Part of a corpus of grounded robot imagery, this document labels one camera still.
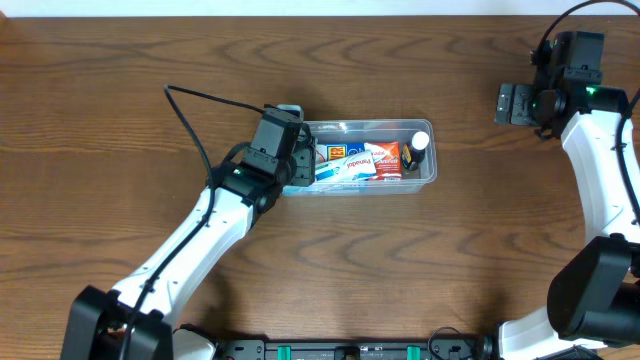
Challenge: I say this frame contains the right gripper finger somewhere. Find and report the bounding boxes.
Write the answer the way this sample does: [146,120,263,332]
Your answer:
[494,83,515,125]
[510,84,533,125]

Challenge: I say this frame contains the blue Cool Fever box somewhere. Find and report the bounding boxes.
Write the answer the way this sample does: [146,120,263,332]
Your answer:
[315,143,365,163]

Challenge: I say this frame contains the white Panadol box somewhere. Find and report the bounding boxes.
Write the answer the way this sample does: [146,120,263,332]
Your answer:
[315,151,376,182]

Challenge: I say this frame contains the red Panadol box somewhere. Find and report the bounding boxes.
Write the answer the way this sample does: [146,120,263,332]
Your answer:
[364,142,402,180]

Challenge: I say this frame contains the dark bottle white cap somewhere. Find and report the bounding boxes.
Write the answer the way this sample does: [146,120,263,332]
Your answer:
[401,131,430,171]

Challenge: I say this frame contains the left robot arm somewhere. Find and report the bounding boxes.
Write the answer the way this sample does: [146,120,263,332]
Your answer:
[61,135,316,359]

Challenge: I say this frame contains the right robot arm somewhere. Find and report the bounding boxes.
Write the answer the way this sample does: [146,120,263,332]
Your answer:
[494,31,639,359]

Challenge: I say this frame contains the clear plastic container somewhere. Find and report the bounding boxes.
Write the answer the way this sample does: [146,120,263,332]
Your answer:
[284,119,437,197]

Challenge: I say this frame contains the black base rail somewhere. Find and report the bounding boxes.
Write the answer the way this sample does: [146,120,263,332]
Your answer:
[174,327,501,360]

